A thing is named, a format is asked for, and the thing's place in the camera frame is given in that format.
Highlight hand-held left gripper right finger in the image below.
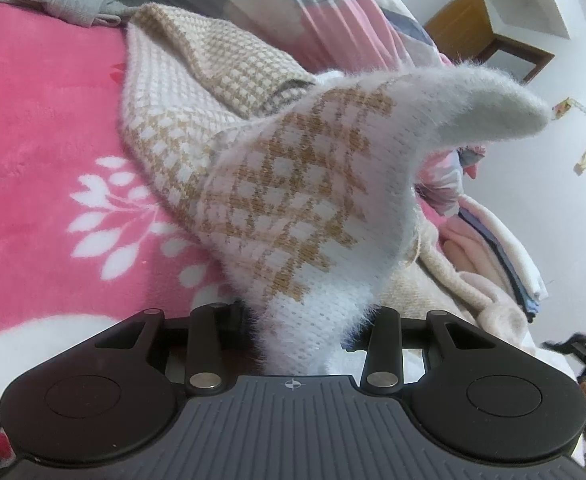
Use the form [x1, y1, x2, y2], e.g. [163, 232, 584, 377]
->
[343, 309, 494, 395]

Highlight pink grey floral quilt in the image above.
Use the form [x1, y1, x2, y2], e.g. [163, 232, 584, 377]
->
[133, 0, 490, 221]

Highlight white folded cloth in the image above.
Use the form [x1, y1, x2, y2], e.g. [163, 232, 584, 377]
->
[458, 194, 550, 306]

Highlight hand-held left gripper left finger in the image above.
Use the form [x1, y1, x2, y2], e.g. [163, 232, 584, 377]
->
[92, 302, 248, 395]

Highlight navy folded cloth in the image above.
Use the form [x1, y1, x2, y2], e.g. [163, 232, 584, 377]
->
[458, 207, 541, 321]

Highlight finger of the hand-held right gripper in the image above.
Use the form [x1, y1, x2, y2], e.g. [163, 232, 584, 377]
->
[543, 337, 581, 361]

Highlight beige white houndstooth knit cardigan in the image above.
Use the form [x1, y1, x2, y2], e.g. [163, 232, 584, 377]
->
[118, 2, 551, 376]

